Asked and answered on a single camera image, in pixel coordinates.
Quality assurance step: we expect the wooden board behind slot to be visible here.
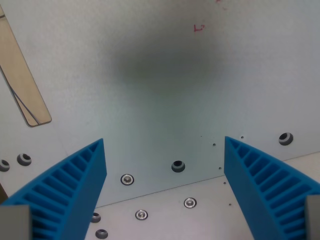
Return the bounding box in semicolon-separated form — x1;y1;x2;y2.
0;4;53;128

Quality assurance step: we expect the light aluminium plate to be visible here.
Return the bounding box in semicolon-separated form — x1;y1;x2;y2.
83;152;320;240

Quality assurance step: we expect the silver hex socket screw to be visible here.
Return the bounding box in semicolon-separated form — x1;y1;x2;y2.
120;173;135;187
134;209;149;221
183;196;198;209

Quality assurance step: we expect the grey-green metal base plate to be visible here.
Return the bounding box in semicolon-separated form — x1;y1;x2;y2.
0;0;320;208

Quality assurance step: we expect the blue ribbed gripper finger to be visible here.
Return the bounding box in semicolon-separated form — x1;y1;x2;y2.
224;136;320;240
0;138;108;240

